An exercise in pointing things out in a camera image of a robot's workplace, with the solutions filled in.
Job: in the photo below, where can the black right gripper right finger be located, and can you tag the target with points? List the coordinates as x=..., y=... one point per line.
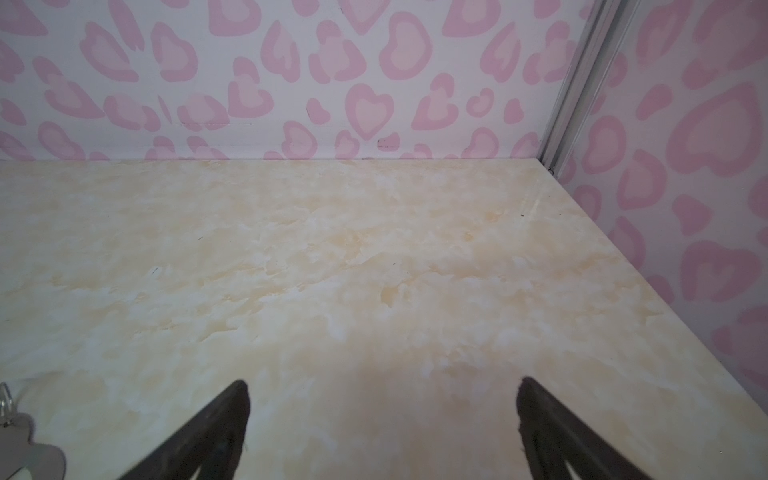
x=559, y=445

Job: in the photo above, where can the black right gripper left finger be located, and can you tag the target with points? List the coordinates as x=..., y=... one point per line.
x=208, y=446

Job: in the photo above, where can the aluminium corner frame post right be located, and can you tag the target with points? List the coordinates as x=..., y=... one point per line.
x=606, y=26

